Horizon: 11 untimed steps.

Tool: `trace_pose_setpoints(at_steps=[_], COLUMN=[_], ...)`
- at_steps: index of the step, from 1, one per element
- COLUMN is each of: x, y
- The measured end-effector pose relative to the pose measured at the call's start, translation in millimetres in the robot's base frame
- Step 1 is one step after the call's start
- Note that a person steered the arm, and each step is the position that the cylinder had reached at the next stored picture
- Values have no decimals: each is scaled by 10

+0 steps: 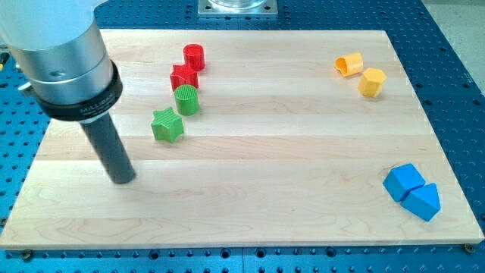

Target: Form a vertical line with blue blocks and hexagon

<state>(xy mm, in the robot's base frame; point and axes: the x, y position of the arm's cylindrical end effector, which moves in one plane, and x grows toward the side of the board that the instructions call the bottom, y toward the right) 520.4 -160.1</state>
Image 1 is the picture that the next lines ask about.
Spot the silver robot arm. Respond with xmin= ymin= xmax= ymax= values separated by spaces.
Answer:
xmin=1 ymin=0 xmax=123 ymax=121

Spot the yellow hexagon block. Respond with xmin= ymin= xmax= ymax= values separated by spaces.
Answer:
xmin=358 ymin=67 xmax=386 ymax=98

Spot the wooden board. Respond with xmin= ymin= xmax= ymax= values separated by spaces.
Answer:
xmin=1 ymin=30 xmax=483 ymax=249

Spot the green cylinder block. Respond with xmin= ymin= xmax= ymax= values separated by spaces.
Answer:
xmin=174 ymin=84 xmax=199 ymax=116

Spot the green star block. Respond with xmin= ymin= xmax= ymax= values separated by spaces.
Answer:
xmin=151 ymin=107 xmax=184 ymax=143

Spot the red star block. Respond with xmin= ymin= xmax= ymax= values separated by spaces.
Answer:
xmin=170 ymin=64 xmax=199 ymax=91

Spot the red cylinder block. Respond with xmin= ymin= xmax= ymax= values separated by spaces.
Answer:
xmin=183 ymin=44 xmax=205 ymax=71

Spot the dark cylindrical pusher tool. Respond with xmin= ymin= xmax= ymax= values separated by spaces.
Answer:
xmin=80 ymin=113 xmax=136 ymax=184

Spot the blue cube block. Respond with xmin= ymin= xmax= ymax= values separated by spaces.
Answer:
xmin=383 ymin=163 xmax=426 ymax=202

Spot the blue triangle block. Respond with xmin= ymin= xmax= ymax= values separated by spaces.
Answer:
xmin=401 ymin=183 xmax=441 ymax=221

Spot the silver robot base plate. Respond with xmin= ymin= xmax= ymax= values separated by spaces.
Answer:
xmin=197 ymin=0 xmax=278 ymax=17

